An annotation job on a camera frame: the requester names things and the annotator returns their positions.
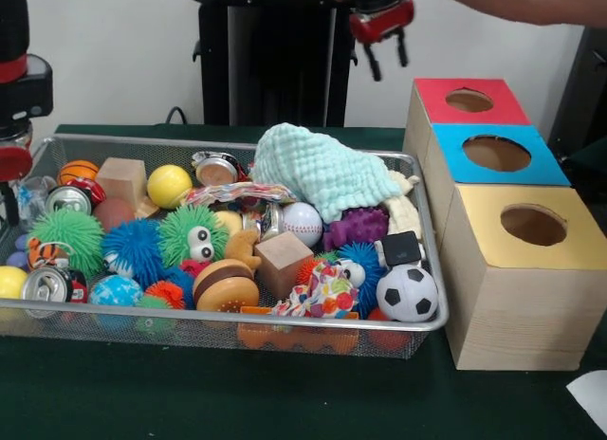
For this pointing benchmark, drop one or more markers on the large blue spiky ball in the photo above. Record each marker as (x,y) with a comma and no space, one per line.
(133,252)

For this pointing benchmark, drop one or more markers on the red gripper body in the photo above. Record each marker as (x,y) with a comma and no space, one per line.
(13,163)
(379,25)

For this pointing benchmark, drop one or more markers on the small wooden block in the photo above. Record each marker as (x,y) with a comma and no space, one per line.
(283,265)
(120,182)

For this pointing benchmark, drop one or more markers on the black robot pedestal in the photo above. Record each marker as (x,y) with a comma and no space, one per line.
(266,70)

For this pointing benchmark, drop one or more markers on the person's forearm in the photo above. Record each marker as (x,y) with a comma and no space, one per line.
(550,2)

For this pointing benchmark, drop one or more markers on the small colourful fabric toy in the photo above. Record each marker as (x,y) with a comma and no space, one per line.
(329,293)

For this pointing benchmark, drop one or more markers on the white paper sheet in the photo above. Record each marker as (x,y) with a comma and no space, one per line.
(590,402)

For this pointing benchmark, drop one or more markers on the brown burger toy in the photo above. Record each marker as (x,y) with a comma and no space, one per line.
(228,286)

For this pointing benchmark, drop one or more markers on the mint green cloth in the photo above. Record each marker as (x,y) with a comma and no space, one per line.
(318,170)

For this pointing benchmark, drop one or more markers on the clear mesh bin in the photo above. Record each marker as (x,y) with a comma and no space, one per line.
(417,338)

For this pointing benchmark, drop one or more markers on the small white baseball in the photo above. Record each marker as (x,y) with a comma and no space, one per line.
(303,225)

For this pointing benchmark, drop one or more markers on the plain yellow ball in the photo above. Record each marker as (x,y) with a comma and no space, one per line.
(169,186)

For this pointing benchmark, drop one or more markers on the small soccer ball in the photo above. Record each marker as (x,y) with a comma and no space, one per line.
(408,293)

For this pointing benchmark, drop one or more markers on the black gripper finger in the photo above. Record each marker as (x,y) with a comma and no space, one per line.
(401,47)
(373,61)

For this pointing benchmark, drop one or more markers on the wooden box with three holes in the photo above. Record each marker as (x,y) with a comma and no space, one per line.
(512,307)

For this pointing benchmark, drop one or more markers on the green spiky ball with eyes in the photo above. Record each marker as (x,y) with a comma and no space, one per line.
(180,229)

